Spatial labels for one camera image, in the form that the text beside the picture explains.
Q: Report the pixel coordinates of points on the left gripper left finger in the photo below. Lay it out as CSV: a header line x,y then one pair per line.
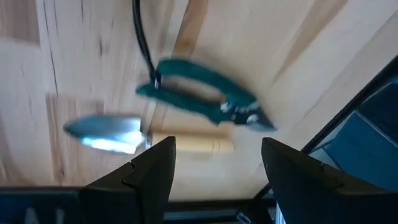
x,y
140,193

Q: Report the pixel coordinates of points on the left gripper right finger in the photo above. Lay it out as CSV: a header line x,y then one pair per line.
x,y
311,199

